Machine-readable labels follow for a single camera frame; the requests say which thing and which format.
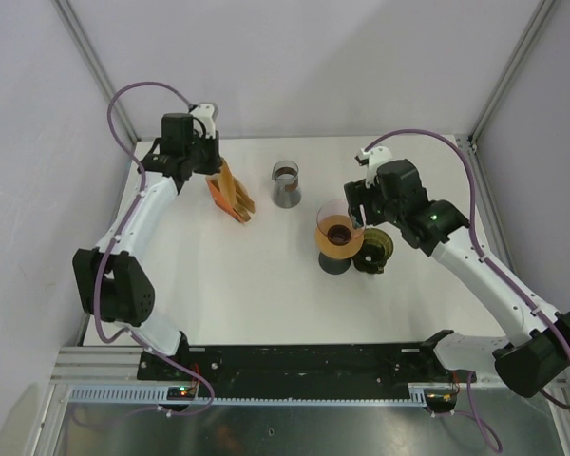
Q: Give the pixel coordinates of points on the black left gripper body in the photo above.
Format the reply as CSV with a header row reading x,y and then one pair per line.
x,y
202,153

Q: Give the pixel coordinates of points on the brown paper filter stack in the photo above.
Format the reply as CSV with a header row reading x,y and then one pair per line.
x,y
234,199

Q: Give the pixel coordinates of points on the brown paper coffee filter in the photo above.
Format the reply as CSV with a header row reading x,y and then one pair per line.
x,y
227,185

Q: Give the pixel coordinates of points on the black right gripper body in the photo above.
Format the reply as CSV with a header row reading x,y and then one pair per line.
x,y
373,203

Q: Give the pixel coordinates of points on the grey slotted cable duct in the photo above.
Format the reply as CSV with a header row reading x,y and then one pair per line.
x,y
176,395

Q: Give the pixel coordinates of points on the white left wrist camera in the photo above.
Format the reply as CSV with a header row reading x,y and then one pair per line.
x,y
204,122

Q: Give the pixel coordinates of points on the pink glass dripper cone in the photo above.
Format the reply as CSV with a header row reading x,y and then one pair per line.
x,y
335,236

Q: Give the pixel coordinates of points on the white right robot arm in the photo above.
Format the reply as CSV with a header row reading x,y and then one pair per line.
x,y
535,348

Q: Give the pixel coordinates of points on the olive green plastic dripper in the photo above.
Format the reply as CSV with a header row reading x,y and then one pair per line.
x,y
376,250

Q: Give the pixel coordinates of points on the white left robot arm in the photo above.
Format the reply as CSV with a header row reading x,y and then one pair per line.
x,y
110,278

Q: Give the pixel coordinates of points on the orange coffee filter box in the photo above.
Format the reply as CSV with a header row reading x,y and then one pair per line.
x,y
245,207

